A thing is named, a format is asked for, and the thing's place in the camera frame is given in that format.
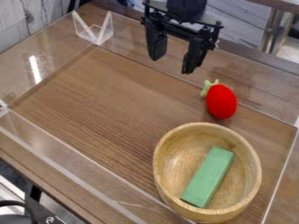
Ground metal chair frame background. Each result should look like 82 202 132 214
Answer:
248 0 299 55

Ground clear acrylic corner bracket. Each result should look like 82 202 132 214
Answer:
70 11 113 46

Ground green rectangular block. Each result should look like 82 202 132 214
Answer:
180 146 234 208

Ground clear acrylic wall panels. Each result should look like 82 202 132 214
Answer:
0 13 299 224

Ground oval wooden bowl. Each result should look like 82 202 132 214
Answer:
153 122 261 223

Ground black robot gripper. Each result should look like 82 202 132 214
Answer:
141 0 224 74

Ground red felt strawberry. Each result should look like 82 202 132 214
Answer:
200 80 237 119

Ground black table leg clamp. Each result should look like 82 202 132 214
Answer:
0 183 68 224

